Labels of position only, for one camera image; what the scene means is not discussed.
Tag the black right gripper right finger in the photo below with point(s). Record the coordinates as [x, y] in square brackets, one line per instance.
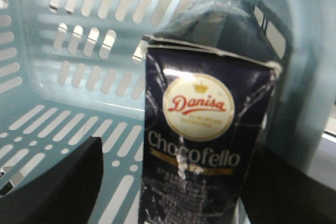
[276, 192]

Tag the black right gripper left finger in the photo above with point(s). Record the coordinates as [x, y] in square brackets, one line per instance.
[66, 193]

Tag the light blue plastic basket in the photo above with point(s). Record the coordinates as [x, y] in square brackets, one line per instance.
[74, 69]

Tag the dark blue Chocofello cookie box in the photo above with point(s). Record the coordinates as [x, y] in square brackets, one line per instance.
[210, 76]

